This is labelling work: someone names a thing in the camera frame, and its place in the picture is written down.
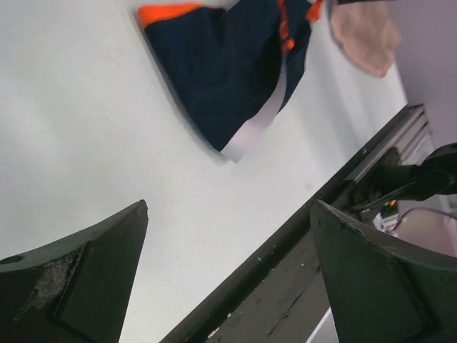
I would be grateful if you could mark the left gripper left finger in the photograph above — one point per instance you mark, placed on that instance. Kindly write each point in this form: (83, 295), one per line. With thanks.
(76, 289)

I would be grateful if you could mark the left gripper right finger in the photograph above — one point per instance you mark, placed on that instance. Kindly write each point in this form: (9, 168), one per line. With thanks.
(381, 288)

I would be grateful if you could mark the navy orange underwear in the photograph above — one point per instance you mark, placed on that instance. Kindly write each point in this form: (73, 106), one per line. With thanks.
(232, 70)

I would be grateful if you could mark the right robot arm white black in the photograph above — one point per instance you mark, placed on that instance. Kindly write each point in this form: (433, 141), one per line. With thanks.
(436, 175)

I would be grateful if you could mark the pink underwear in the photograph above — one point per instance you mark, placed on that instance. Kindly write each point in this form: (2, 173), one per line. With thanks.
(366, 34)

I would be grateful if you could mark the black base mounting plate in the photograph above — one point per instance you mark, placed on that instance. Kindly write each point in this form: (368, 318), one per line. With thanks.
(278, 292)

